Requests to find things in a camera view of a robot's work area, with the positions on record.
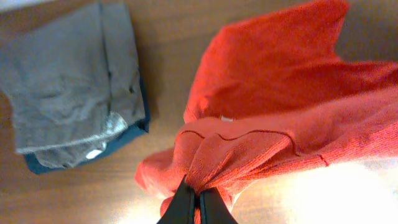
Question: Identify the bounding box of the orange red printed t-shirt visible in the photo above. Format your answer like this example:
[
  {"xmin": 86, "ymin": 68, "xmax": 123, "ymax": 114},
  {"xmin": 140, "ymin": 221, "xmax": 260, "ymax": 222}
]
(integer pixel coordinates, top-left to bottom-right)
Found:
[{"xmin": 135, "ymin": 1, "xmax": 397, "ymax": 213}]

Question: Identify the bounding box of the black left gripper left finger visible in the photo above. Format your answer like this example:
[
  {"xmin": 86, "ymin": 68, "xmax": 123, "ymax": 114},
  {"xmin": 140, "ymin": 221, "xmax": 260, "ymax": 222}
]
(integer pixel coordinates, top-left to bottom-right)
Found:
[{"xmin": 157, "ymin": 176, "xmax": 195, "ymax": 224}]

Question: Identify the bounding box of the folded grey garment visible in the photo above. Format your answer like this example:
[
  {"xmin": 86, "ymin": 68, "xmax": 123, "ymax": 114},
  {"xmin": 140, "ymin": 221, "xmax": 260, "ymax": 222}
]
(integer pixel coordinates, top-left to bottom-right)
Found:
[{"xmin": 1, "ymin": 2, "xmax": 146, "ymax": 169}]

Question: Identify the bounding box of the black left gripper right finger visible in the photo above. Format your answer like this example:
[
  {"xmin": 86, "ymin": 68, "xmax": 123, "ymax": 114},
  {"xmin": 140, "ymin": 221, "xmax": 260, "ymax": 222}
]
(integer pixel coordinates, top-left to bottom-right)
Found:
[{"xmin": 200, "ymin": 187, "xmax": 238, "ymax": 224}]

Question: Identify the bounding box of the folded navy blue garment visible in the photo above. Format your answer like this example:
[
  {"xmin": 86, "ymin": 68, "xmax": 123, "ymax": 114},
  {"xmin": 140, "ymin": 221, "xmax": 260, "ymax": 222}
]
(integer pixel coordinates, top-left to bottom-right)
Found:
[{"xmin": 24, "ymin": 77, "xmax": 150, "ymax": 175}]

